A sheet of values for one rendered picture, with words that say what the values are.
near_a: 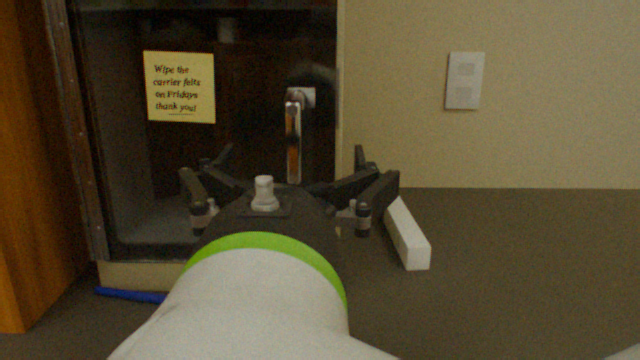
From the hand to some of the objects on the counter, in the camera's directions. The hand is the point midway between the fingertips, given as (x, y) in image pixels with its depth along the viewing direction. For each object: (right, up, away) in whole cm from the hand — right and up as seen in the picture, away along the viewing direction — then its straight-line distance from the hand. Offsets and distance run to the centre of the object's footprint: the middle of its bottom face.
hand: (294, 160), depth 49 cm
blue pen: (-20, -18, +11) cm, 29 cm away
